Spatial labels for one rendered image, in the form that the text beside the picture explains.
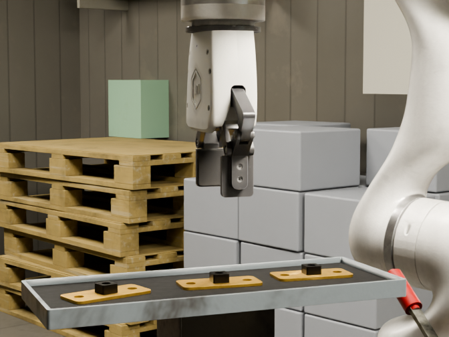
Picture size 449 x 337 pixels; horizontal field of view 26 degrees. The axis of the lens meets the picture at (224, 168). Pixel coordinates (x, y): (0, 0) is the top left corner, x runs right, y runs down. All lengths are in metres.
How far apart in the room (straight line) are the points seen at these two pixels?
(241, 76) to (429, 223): 0.42
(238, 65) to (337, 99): 4.17
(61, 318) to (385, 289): 0.33
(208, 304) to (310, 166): 3.19
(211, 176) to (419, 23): 0.41
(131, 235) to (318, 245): 1.17
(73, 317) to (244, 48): 0.30
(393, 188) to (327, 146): 2.86
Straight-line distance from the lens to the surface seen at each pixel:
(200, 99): 0.95
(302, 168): 4.06
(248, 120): 0.90
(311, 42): 5.23
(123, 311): 0.90
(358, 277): 1.05
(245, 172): 0.93
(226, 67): 0.93
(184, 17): 0.96
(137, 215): 4.79
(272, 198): 4.18
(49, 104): 6.87
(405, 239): 1.27
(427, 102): 1.28
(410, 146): 1.28
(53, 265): 5.45
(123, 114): 6.18
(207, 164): 1.02
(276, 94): 5.41
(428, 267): 1.26
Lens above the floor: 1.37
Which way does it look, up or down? 5 degrees down
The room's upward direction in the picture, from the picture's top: straight up
